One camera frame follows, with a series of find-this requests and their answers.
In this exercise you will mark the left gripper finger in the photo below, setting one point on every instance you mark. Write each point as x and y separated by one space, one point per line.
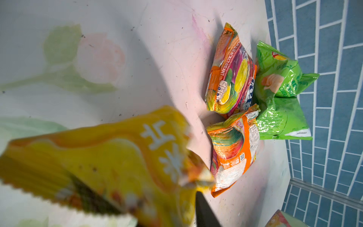
205 217

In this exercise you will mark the colourful paper gift bag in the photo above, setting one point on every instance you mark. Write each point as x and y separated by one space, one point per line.
282 219

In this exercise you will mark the yellow snack packet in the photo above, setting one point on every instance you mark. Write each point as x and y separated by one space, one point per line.
140 166

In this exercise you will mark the Fox's fruits candy bag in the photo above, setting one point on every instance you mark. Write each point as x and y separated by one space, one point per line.
235 142
232 76

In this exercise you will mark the green Lay's chips bag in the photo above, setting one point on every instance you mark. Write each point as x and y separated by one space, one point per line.
278 83

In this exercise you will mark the right corner metal post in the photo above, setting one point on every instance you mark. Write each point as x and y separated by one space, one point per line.
338 197

